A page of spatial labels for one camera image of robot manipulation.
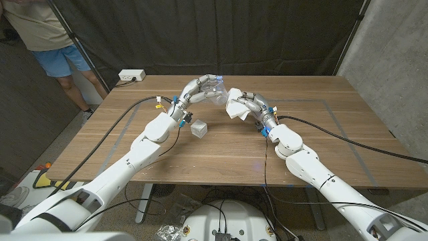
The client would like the white power strip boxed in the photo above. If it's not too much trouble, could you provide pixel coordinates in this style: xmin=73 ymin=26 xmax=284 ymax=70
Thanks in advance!
xmin=118 ymin=68 xmax=146 ymax=82

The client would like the black backdrop stand pole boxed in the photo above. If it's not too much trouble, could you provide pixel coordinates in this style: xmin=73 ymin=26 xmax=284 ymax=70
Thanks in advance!
xmin=45 ymin=0 xmax=111 ymax=94
xmin=332 ymin=0 xmax=372 ymax=76

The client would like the grey table leg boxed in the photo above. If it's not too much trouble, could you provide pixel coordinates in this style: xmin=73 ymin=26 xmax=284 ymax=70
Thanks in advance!
xmin=303 ymin=187 xmax=326 ymax=231

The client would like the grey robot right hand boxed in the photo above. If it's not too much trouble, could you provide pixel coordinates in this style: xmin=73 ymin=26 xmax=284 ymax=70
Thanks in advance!
xmin=233 ymin=91 xmax=273 ymax=118

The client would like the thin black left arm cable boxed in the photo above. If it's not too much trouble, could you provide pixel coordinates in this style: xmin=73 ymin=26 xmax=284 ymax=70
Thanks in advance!
xmin=156 ymin=123 xmax=183 ymax=158

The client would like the yellow and black floor mat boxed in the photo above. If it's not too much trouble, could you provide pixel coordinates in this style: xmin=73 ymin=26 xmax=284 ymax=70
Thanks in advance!
xmin=31 ymin=162 xmax=85 ymax=192

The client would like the small clear plastic box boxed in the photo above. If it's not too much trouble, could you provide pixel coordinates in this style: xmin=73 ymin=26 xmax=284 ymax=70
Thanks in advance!
xmin=190 ymin=118 xmax=209 ymax=139

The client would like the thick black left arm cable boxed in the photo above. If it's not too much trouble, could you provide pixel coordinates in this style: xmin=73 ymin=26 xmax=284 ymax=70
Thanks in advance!
xmin=46 ymin=95 xmax=173 ymax=199

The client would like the grey tape strip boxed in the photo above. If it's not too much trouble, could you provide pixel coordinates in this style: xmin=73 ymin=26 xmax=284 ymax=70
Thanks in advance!
xmin=266 ymin=98 xmax=327 ymax=103
xmin=96 ymin=100 xmax=143 ymax=177
xmin=322 ymin=99 xmax=380 ymax=187

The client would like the clear plastic measuring cup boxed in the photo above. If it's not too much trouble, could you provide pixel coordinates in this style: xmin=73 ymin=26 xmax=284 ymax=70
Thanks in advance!
xmin=200 ymin=77 xmax=230 ymax=106

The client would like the crumpled clear plastic bag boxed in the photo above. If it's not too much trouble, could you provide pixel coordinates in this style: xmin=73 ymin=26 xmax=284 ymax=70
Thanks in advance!
xmin=153 ymin=224 xmax=183 ymax=241

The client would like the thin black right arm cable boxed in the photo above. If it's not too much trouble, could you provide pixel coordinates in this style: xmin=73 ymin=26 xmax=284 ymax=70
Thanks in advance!
xmin=261 ymin=135 xmax=428 ymax=234

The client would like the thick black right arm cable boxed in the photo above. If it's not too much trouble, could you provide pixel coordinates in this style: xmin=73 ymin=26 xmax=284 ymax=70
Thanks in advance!
xmin=276 ymin=114 xmax=428 ymax=165

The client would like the black power strip cord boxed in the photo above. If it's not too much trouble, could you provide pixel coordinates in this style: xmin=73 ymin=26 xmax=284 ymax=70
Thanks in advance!
xmin=114 ymin=77 xmax=138 ymax=89

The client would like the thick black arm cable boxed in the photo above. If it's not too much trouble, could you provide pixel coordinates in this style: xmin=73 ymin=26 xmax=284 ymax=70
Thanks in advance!
xmin=46 ymin=95 xmax=173 ymax=199
xmin=276 ymin=114 xmax=428 ymax=165

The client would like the white robot torso base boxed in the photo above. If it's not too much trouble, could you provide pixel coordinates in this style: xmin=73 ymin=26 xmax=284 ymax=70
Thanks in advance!
xmin=180 ymin=199 xmax=278 ymax=241

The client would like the white paper tissue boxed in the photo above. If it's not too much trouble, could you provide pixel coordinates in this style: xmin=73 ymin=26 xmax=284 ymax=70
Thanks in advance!
xmin=225 ymin=87 xmax=252 ymax=121

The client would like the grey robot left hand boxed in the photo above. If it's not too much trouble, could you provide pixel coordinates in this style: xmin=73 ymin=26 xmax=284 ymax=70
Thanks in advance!
xmin=175 ymin=74 xmax=224 ymax=112

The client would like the white table leg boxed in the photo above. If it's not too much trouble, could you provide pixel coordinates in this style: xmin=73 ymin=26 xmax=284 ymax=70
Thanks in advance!
xmin=134 ymin=183 xmax=154 ymax=224

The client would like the person in blue shorts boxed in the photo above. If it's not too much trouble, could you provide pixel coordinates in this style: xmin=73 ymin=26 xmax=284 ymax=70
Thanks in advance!
xmin=0 ymin=0 xmax=110 ymax=127

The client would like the grey sneaker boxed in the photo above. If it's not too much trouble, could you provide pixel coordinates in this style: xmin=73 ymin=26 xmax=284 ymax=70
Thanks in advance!
xmin=0 ymin=185 xmax=31 ymax=209

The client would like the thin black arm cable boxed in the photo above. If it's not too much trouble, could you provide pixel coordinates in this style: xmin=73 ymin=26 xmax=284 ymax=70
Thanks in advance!
xmin=261 ymin=135 xmax=428 ymax=234
xmin=156 ymin=123 xmax=183 ymax=158

